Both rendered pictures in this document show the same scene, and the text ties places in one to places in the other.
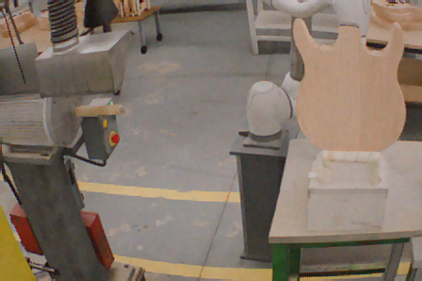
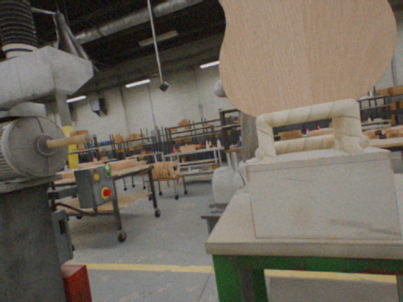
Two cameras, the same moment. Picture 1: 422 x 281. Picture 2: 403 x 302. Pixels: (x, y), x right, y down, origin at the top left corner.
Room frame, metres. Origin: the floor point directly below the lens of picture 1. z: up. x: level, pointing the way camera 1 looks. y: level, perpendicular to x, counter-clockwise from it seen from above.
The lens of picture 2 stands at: (0.67, -0.17, 1.18)
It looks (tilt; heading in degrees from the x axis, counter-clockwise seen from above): 3 degrees down; 2
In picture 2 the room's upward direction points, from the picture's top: 9 degrees counter-clockwise
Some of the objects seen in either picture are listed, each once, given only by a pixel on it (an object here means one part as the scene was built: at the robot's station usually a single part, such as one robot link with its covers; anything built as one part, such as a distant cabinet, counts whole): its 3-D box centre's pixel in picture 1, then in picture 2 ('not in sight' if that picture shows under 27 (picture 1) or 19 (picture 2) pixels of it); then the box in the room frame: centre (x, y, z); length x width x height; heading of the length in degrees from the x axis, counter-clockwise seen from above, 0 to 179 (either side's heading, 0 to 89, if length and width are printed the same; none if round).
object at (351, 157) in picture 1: (351, 157); (302, 114); (1.18, -0.39, 1.20); 0.20 x 0.03 x 0.03; 72
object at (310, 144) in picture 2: not in sight; (301, 145); (1.33, -0.44, 1.12); 0.20 x 0.03 x 0.03; 72
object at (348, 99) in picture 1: (353, 88); (292, 27); (1.21, -0.41, 1.39); 0.35 x 0.04 x 0.40; 72
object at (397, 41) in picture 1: (392, 40); not in sight; (1.17, -0.53, 1.56); 0.07 x 0.04 x 0.10; 72
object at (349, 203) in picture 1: (348, 196); (311, 190); (1.22, -0.41, 1.02); 0.27 x 0.15 x 0.17; 73
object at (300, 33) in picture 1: (306, 35); not in sight; (1.25, -0.28, 1.55); 0.07 x 0.04 x 0.09; 72
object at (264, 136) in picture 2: (325, 170); (265, 141); (1.20, -0.31, 1.15); 0.03 x 0.03 x 0.09
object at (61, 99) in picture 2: not in sight; (64, 116); (10.39, 5.49, 2.99); 0.41 x 0.41 x 5.98; 73
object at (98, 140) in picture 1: (86, 138); (83, 193); (1.88, 0.51, 0.99); 0.24 x 0.21 x 0.26; 73
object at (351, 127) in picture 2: (376, 170); (351, 130); (1.15, -0.47, 1.15); 0.03 x 0.03 x 0.09
